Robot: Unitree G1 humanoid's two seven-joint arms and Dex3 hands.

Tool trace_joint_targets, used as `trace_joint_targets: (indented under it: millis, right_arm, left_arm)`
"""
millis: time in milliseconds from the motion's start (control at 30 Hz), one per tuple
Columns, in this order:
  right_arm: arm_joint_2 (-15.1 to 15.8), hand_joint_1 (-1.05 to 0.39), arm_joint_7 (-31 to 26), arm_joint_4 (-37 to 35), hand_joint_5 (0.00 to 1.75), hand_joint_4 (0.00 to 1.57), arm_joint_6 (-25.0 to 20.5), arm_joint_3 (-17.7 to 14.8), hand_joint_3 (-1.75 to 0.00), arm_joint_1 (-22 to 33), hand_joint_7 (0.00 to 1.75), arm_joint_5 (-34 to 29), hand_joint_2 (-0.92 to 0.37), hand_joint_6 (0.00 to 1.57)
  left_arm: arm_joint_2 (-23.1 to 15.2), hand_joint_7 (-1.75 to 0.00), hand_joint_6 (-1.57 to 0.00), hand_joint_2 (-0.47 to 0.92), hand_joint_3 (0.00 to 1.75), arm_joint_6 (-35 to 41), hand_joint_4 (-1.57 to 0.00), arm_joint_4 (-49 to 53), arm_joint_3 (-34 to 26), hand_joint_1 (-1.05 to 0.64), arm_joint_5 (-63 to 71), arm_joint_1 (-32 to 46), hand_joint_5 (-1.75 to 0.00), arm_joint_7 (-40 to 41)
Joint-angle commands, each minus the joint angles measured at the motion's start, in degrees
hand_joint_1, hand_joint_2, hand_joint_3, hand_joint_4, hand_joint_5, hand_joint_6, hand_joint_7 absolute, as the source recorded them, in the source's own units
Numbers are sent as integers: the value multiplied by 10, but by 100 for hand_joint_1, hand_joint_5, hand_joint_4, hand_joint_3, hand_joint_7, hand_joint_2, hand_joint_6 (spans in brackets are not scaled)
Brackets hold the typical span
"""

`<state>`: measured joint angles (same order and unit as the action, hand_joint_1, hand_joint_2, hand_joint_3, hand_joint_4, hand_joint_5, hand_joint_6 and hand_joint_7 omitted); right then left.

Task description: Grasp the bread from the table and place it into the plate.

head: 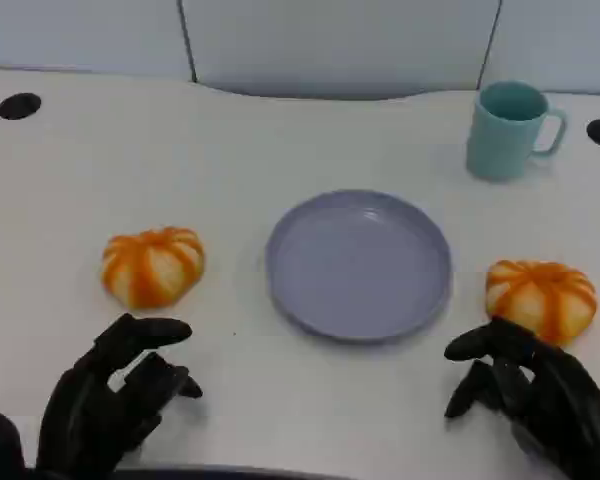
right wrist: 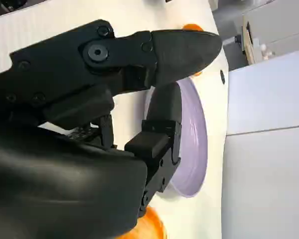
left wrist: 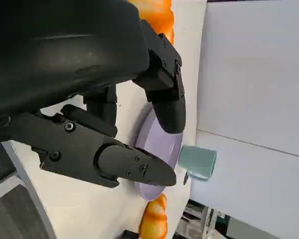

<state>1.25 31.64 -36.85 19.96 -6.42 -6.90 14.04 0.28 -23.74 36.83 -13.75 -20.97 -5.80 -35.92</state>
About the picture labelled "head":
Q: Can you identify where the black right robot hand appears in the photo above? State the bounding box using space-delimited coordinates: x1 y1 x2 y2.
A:
443 316 600 480

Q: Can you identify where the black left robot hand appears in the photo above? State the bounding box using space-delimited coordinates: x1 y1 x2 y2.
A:
36 313 204 474

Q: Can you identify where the orange and white bread roll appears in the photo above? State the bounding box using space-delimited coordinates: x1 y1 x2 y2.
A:
100 226 206 309
484 258 599 348

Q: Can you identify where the lilac plate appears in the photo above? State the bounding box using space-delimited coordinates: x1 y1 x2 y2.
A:
264 188 454 345

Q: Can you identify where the pale green mug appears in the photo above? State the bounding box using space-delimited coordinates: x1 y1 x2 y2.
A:
465 80 569 182

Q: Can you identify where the grey partition panel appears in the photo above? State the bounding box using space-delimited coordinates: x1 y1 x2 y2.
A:
0 0 196 82
177 0 502 101
477 0 600 97

